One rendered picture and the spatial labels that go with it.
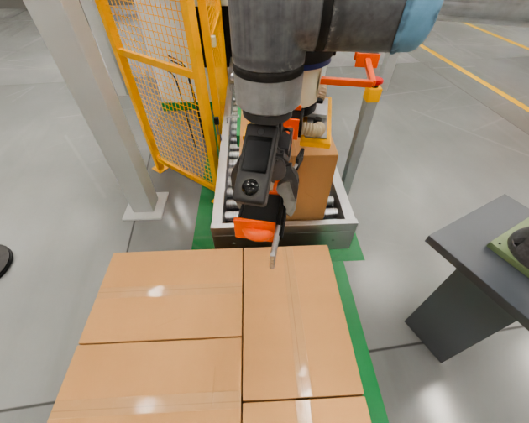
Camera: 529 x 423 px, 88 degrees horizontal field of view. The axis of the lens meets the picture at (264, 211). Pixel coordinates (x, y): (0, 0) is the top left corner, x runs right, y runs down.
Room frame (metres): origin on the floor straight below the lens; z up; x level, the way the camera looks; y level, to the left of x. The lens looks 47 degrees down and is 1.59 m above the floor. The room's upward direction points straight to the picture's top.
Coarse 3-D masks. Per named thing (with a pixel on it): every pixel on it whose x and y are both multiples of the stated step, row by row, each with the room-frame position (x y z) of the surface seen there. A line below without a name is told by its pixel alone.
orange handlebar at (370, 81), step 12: (372, 72) 1.00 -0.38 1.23; (324, 84) 0.95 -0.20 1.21; (336, 84) 0.94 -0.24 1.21; (348, 84) 0.93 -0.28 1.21; (360, 84) 0.93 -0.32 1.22; (372, 84) 0.92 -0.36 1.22; (288, 132) 0.61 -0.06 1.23; (276, 180) 0.43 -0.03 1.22; (252, 228) 0.30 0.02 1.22; (252, 240) 0.29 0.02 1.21; (264, 240) 0.28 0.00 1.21
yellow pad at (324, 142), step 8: (328, 104) 1.01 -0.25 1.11; (328, 112) 0.94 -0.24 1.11; (304, 120) 0.89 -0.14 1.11; (312, 120) 0.88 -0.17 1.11; (320, 120) 0.84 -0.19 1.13; (328, 120) 0.89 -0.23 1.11; (328, 128) 0.83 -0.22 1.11; (304, 136) 0.79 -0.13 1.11; (328, 136) 0.79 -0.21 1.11; (304, 144) 0.76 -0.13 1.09; (312, 144) 0.75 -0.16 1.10; (320, 144) 0.75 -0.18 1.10; (328, 144) 0.74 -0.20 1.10
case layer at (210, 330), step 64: (128, 256) 0.69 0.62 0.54; (192, 256) 0.69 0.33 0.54; (256, 256) 0.69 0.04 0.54; (320, 256) 0.69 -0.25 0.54; (128, 320) 0.40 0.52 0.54; (192, 320) 0.40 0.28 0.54; (256, 320) 0.40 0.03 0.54; (320, 320) 0.40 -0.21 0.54; (64, 384) 0.19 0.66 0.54; (128, 384) 0.19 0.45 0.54; (192, 384) 0.19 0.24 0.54; (256, 384) 0.19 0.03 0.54; (320, 384) 0.19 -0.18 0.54
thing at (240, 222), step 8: (272, 192) 0.38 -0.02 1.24; (272, 200) 0.36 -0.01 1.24; (240, 208) 0.34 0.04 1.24; (248, 208) 0.33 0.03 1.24; (256, 208) 0.33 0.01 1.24; (264, 208) 0.33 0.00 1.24; (272, 208) 0.33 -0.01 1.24; (240, 216) 0.32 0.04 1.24; (248, 216) 0.32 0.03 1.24; (256, 216) 0.32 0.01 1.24; (264, 216) 0.32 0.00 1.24; (272, 216) 0.32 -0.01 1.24; (240, 224) 0.31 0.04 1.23; (248, 224) 0.30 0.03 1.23; (256, 224) 0.30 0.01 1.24; (264, 224) 0.30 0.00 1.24; (272, 224) 0.30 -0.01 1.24; (240, 232) 0.31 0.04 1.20; (272, 240) 0.30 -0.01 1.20
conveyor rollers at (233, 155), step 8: (232, 120) 1.92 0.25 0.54; (232, 128) 1.83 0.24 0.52; (232, 136) 1.74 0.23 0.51; (232, 144) 1.58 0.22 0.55; (232, 152) 1.49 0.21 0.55; (232, 160) 1.40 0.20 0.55; (232, 192) 1.12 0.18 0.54; (232, 200) 1.05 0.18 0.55; (328, 200) 1.05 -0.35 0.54; (328, 208) 0.99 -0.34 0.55; (336, 208) 0.99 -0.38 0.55; (232, 216) 0.94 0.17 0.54; (328, 216) 0.95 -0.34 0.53; (336, 216) 0.96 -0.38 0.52
